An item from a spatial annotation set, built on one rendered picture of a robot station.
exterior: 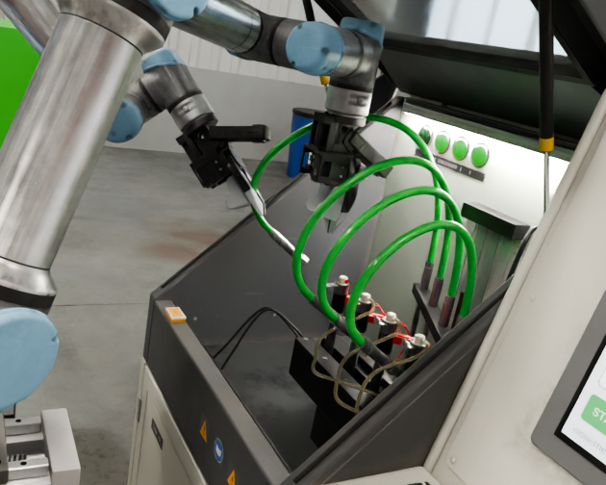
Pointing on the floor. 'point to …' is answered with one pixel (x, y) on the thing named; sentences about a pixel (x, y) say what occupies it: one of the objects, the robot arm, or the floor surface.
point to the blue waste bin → (299, 140)
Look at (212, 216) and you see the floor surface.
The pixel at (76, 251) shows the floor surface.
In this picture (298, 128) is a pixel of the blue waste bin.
